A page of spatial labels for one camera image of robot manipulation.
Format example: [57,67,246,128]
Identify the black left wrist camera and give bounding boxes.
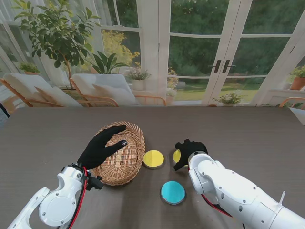
[86,175,104,191]

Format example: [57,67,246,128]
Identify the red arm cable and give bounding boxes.
[201,193,233,218]
[68,166,89,229]

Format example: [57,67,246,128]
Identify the large leafy potted tree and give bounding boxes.
[13,0,102,90]

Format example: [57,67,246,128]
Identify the yellow flowers in pale pot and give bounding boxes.
[166,66,179,105]

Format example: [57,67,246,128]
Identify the white throw pillow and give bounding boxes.
[92,83,139,106]
[34,85,83,107]

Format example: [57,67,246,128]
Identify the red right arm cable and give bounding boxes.
[201,193,233,218]

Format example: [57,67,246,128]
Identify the white cushioned lounge chair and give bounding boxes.
[70,73,167,107]
[0,72,83,108]

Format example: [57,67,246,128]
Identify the dark door handle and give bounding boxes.
[223,59,236,73]
[207,59,222,73]

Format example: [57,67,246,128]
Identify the orange frame chair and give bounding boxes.
[279,96,305,108]

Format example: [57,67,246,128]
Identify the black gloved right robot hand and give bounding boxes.
[173,139,209,171]

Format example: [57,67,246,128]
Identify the broad-leaf green plant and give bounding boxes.
[91,51,131,74]

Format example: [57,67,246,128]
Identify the low white flowering plant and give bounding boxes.
[213,92,244,107]

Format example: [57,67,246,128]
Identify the red left arm cable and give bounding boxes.
[68,166,89,229]

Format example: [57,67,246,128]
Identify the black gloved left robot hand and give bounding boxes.
[77,125,128,170]

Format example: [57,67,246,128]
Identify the small plant in orange pot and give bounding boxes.
[19,62,41,75]

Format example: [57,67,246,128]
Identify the plant in terracotta pot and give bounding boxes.
[289,66,305,91]

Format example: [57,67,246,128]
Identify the blue round culture dish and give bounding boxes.
[161,180,186,206]

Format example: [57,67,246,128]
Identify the flowering plant in white pot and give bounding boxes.
[128,69,151,91]

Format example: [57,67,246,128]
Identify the oval wicker basket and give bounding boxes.
[91,121,146,186]

